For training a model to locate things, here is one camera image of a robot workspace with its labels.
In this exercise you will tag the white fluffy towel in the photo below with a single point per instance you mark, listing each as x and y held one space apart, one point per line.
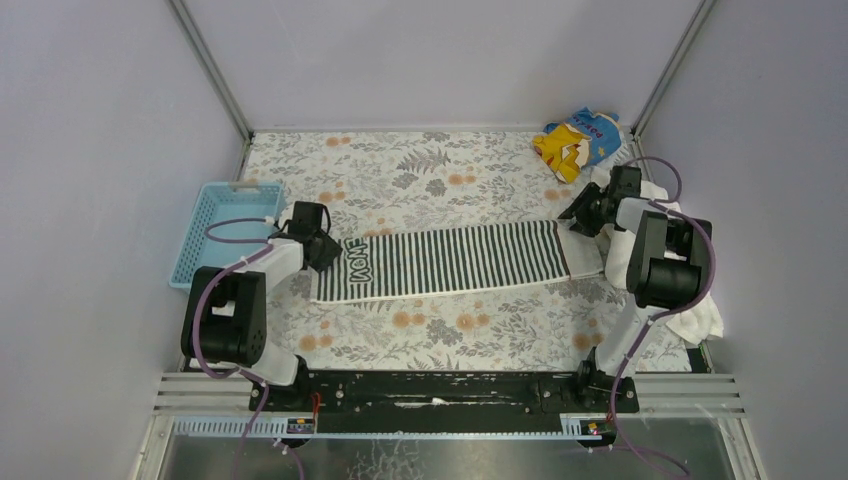
701 322

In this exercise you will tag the white slotted cable duct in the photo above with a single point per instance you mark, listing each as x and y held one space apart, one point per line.
557 427

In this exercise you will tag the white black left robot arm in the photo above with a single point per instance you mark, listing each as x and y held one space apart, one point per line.
225 328

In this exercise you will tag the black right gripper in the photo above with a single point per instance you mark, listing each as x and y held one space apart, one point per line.
589 211

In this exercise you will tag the green white striped towel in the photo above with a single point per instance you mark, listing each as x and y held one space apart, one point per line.
456 260

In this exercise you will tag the floral patterned table mat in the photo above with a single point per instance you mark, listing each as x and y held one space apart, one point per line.
377 183

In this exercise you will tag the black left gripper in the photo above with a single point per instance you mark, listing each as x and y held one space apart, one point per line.
319 245

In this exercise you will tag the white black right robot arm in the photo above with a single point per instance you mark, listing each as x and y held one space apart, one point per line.
669 269

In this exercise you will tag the light blue plastic basket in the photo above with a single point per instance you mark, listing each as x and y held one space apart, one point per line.
228 221

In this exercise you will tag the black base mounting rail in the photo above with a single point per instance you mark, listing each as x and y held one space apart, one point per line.
439 396

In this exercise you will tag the blue yellow cartoon towel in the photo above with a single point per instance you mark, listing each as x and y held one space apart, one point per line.
584 139

